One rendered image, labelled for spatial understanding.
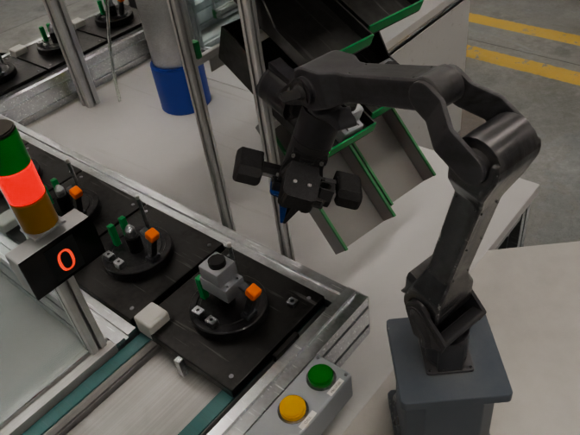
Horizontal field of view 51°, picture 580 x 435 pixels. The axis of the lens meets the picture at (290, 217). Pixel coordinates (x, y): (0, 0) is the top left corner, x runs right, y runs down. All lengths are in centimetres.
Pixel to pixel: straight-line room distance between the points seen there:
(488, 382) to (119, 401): 60
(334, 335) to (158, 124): 105
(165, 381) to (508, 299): 66
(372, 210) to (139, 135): 89
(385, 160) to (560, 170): 188
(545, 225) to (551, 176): 35
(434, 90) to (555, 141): 266
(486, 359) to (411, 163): 53
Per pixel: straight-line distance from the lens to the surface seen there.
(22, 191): 87
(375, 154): 126
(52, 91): 214
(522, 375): 115
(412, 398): 86
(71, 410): 110
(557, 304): 126
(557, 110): 352
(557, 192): 294
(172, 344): 108
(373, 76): 68
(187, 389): 108
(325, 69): 74
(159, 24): 180
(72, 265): 95
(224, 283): 102
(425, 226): 139
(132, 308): 116
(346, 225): 116
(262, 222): 143
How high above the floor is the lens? 178
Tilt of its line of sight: 40 degrees down
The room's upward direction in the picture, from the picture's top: 9 degrees counter-clockwise
